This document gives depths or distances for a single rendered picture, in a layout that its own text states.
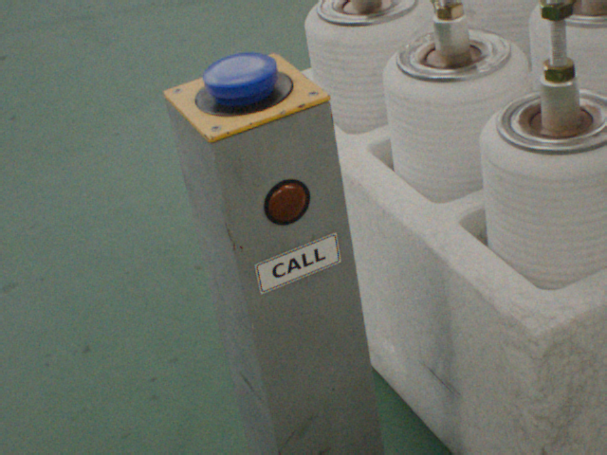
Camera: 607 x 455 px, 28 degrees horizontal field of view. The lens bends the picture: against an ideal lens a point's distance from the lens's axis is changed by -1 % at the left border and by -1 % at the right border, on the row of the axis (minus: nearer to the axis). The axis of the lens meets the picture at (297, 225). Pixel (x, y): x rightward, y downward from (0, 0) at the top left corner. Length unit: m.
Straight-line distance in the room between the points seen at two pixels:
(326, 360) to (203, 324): 0.31
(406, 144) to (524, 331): 0.18
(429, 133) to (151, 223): 0.45
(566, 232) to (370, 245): 0.18
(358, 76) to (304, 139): 0.24
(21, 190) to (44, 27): 0.45
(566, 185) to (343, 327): 0.15
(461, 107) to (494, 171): 0.08
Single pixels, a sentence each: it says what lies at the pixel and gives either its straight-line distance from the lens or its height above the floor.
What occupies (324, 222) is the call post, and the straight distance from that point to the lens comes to 0.66.
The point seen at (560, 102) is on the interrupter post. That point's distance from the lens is 0.70.
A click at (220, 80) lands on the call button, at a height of 0.33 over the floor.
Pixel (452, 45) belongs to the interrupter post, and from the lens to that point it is 0.79.
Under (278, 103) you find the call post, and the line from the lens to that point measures 0.63.
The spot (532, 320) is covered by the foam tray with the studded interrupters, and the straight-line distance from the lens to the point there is 0.67.
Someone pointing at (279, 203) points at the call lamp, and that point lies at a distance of 0.64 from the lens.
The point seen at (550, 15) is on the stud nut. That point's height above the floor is 0.32.
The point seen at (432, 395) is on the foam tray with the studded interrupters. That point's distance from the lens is 0.84.
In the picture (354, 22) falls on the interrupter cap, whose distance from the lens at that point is 0.86.
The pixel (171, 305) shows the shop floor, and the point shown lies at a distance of 1.05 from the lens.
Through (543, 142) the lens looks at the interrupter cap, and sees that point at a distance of 0.69.
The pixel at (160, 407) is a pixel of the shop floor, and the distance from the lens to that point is 0.94.
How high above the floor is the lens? 0.60
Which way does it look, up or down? 32 degrees down
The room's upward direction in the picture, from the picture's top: 10 degrees counter-clockwise
